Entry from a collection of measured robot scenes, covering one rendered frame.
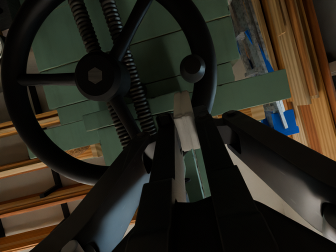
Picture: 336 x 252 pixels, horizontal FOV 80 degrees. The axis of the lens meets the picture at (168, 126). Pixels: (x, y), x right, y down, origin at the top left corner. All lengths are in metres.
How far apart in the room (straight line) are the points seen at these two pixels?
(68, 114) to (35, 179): 3.08
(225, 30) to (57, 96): 0.39
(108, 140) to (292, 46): 1.65
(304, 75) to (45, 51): 1.68
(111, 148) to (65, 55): 0.26
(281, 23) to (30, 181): 3.53
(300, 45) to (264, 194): 2.21
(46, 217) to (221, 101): 3.44
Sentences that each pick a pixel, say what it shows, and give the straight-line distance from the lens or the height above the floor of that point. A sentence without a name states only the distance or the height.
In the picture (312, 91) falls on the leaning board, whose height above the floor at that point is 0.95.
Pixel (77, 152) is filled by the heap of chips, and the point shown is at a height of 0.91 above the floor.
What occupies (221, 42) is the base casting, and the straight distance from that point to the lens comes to 0.46.
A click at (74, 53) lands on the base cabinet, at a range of 0.52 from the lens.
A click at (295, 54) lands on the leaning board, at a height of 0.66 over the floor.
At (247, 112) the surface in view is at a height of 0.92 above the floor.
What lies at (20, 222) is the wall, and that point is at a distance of 3.91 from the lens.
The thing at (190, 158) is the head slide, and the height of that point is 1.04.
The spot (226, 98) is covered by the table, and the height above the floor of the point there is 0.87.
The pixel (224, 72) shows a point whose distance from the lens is 0.44.
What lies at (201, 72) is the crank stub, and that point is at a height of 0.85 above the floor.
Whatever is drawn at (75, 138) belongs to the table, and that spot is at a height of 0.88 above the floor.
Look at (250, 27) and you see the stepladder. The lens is 1.35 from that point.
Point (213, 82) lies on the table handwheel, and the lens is 0.25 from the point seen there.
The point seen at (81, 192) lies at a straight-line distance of 2.77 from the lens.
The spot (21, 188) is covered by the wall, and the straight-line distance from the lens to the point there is 3.72.
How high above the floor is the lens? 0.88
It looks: 3 degrees up
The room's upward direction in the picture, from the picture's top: 166 degrees clockwise
